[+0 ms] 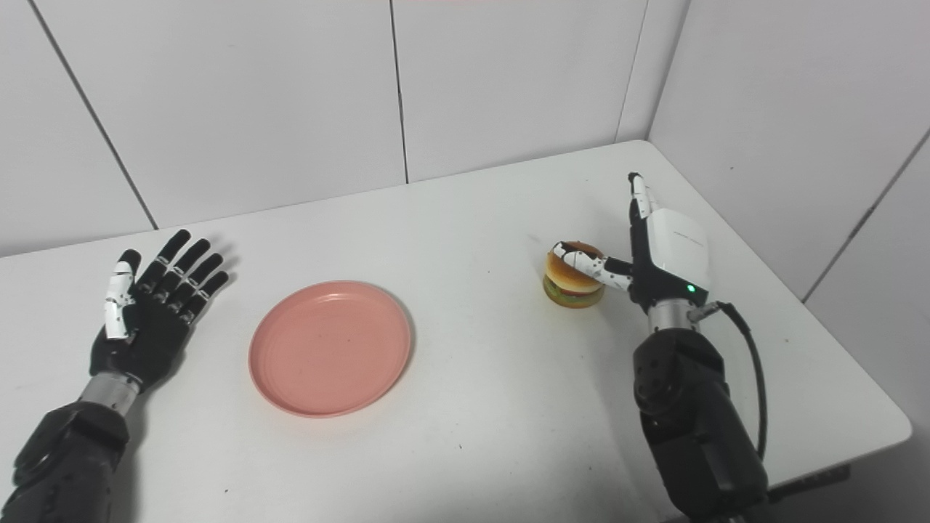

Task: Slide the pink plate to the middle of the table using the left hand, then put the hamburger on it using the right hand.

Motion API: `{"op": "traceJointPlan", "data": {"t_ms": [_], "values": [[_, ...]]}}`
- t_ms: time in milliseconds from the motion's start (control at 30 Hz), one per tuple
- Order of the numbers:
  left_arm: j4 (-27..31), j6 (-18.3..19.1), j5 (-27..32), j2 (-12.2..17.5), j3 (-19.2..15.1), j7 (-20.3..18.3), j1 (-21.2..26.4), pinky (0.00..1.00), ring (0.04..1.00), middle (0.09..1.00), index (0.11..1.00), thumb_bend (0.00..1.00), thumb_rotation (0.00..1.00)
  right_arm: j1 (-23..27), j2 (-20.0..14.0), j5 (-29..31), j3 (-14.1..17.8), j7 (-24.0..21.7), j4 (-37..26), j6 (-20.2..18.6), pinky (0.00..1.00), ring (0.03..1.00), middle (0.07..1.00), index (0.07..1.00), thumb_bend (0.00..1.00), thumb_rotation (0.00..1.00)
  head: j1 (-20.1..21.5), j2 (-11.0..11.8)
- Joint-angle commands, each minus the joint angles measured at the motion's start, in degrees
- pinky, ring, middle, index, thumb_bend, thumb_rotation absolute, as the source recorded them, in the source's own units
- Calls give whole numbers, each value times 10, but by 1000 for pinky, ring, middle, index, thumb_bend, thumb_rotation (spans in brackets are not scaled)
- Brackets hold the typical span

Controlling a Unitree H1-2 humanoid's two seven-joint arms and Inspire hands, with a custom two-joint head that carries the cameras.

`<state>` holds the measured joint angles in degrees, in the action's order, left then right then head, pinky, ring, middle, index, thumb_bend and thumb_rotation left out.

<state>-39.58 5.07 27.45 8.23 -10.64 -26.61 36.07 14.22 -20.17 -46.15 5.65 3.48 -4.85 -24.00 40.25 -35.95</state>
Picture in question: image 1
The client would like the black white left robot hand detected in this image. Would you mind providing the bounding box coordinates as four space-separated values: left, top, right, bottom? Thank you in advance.
89 230 230 394

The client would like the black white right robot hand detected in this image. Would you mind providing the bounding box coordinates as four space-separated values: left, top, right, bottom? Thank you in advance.
552 172 711 315

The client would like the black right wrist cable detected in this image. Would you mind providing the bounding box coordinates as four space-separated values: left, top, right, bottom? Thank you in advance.
690 301 769 460

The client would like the toy hamburger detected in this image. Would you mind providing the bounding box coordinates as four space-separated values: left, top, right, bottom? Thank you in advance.
543 240 607 309

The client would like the pink round plate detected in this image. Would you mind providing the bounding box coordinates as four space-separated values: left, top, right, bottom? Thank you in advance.
248 281 413 418

